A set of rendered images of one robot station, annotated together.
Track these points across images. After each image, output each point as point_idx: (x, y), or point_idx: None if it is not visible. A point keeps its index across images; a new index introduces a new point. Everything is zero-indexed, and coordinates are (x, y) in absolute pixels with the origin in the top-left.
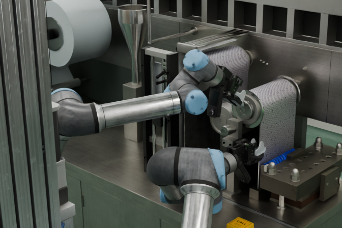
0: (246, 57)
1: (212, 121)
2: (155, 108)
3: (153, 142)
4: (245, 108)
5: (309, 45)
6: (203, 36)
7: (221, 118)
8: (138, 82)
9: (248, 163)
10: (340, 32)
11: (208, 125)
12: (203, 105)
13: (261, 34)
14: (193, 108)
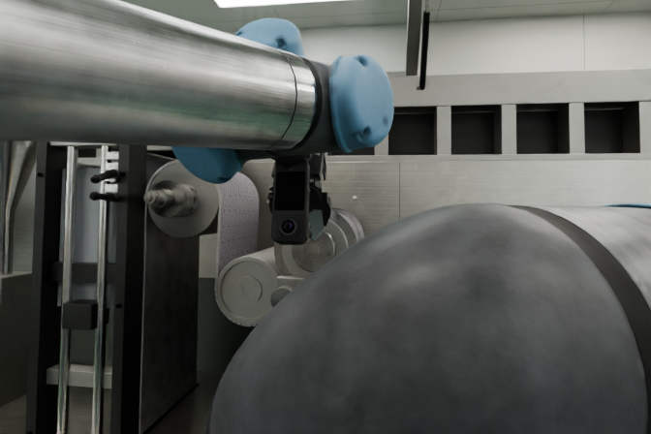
0: (255, 187)
1: (223, 299)
2: (228, 65)
3: (63, 381)
4: (315, 244)
5: (357, 160)
6: None
7: (247, 287)
8: (9, 269)
9: None
10: (395, 144)
11: (181, 330)
12: (389, 108)
13: (268, 158)
14: (366, 108)
